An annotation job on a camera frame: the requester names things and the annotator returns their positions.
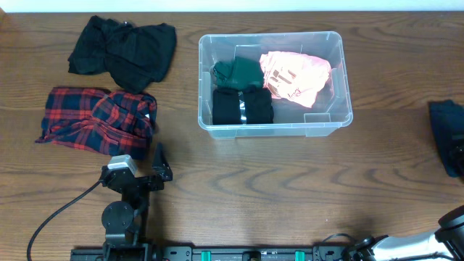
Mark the navy blue shirt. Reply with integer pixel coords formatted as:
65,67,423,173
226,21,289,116
428,100,463,178

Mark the black shirt with tape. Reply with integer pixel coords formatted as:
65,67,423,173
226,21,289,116
212,87,274,125

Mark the large black garment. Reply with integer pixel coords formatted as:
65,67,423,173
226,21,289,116
68,16,177,94

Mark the dark green shirt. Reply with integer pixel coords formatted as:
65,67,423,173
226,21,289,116
212,57,264,91

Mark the coral pink printed t-shirt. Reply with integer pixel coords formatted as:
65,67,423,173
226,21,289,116
260,51,331,108

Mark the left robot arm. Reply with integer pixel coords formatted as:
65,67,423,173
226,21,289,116
99,143,173,249

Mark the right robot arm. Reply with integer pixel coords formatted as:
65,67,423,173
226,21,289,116
346,206,463,261

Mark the red navy plaid shirt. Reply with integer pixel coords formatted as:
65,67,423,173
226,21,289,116
36,87,157,160

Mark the clear plastic storage bin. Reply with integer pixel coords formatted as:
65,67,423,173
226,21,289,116
198,31,354,139

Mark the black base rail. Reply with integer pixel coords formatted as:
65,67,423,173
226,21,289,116
70,244,435,261

